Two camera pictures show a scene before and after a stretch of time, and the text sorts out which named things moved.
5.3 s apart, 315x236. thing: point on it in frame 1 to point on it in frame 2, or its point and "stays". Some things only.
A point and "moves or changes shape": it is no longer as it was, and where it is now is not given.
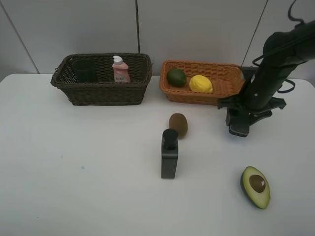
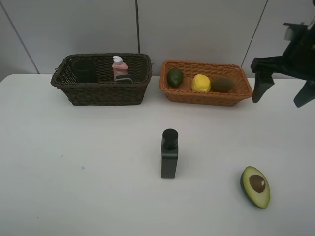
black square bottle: (170, 144) stays
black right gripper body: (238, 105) to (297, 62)
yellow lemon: (200, 84) stays
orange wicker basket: (201, 82) stays
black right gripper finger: (231, 117) to (264, 71)
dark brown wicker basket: (105, 92) stays
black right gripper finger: (254, 117) to (306, 95)
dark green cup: (85, 70) stays
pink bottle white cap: (121, 73) moves or changes shape
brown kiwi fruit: (178, 122) to (222, 84)
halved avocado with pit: (256, 186) stays
